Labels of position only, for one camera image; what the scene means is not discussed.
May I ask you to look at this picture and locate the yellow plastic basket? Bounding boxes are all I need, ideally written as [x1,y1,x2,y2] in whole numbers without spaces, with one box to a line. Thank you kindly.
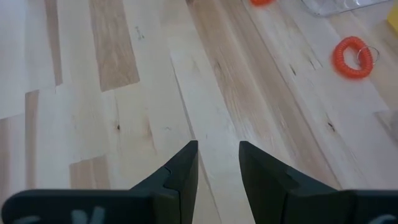
[386,4,398,34]

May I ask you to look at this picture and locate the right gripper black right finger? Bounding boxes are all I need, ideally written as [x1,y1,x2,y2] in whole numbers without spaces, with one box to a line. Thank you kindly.
[238,141,398,224]

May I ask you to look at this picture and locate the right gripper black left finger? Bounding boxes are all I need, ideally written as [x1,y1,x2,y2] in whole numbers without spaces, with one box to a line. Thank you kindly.
[1,139,199,224]

